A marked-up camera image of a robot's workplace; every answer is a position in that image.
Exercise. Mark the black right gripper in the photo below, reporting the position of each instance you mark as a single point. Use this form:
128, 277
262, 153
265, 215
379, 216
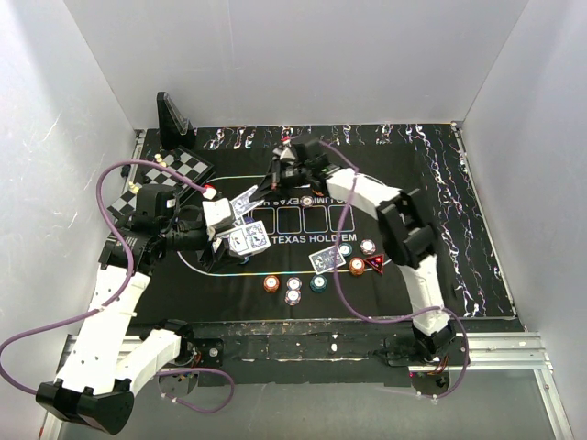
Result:
272, 181

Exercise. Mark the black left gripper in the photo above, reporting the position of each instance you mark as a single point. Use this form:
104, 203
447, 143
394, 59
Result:
208, 256

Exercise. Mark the dealt card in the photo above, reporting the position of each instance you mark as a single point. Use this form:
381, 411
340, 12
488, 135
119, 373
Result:
242, 203

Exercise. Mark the pink chips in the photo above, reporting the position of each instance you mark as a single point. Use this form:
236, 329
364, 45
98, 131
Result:
307, 201
367, 247

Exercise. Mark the blue playing card deck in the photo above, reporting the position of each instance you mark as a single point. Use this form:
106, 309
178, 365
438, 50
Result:
249, 239

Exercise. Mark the orange poker chip stack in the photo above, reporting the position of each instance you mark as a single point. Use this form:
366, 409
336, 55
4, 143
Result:
271, 283

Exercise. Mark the dealt cards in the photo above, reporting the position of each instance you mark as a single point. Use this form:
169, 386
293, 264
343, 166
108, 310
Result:
326, 260

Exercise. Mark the pink chip front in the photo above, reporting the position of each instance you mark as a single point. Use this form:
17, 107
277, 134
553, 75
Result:
292, 297

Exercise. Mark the green poker chip stack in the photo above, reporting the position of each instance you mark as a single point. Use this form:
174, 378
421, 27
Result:
318, 283

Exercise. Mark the orange chips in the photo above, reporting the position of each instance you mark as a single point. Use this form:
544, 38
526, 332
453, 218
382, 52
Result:
356, 266

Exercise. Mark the red black all-in marker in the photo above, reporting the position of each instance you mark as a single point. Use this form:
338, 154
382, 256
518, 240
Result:
376, 263

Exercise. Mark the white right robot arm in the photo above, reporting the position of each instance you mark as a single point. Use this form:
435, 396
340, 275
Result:
409, 237

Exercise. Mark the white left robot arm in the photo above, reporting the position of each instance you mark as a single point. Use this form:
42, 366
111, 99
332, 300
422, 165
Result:
97, 387

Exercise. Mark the black poker table mat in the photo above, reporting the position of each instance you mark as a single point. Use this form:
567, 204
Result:
281, 282

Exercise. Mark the black white chess board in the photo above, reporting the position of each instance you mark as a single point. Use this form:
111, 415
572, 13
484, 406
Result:
182, 160

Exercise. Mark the black triangular card stand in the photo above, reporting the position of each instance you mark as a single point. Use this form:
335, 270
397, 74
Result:
175, 129

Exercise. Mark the gold chess pieces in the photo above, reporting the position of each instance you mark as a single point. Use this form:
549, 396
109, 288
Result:
160, 161

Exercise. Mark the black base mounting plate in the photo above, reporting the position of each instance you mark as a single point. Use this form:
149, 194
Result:
321, 352

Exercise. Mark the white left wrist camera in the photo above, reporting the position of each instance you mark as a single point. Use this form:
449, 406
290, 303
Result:
218, 214

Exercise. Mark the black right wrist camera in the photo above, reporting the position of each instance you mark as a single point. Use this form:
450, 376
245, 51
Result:
301, 152

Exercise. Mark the aluminium rail frame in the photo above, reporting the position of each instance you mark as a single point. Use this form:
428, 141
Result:
510, 351

